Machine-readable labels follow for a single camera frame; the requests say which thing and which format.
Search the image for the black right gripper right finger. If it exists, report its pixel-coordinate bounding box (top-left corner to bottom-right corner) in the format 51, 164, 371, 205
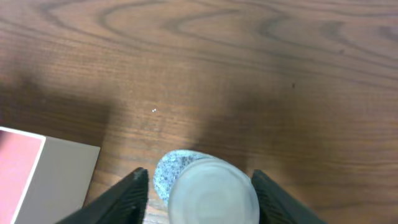
251, 169, 326, 224

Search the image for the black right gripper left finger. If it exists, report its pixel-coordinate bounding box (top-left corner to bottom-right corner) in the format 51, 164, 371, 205
57, 167, 149, 224

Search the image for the clear bottle blue label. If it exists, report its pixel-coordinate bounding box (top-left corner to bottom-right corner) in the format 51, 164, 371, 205
153, 150, 260, 224

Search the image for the white box pink inside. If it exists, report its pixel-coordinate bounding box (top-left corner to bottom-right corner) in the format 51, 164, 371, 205
1, 127, 100, 224

